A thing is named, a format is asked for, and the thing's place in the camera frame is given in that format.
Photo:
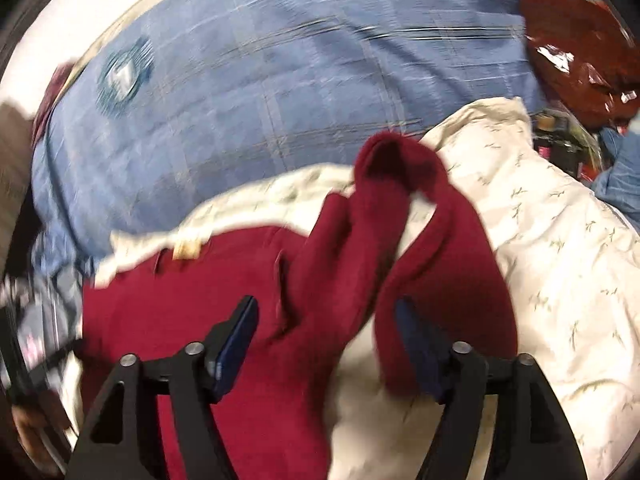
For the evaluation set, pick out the dark red sweater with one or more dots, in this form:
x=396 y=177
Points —
x=325 y=270

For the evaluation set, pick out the red plastic bag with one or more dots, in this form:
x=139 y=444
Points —
x=565 y=25

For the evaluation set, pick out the cream leaf print quilt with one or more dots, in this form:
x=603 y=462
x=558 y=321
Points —
x=550 y=260

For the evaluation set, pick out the grey star print sheet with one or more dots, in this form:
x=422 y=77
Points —
x=55 y=275

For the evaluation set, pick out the pile of dark items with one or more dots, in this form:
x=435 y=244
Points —
x=555 y=145

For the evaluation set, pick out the striped floral cushion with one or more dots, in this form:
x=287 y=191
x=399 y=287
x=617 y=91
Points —
x=12 y=160

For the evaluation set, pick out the maroon patterned cloth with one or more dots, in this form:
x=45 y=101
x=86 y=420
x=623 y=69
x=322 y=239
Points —
x=50 y=100

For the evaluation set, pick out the light blue cloth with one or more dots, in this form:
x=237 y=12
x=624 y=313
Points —
x=620 y=175

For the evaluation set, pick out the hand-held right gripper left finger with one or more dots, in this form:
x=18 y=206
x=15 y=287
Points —
x=235 y=345

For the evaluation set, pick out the blue plaid duvet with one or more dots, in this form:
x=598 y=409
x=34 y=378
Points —
x=300 y=85

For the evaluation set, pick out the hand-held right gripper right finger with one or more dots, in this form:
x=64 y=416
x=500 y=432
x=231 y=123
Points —
x=420 y=350

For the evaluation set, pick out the person's left hand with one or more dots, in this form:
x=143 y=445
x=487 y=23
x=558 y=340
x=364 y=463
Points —
x=35 y=435

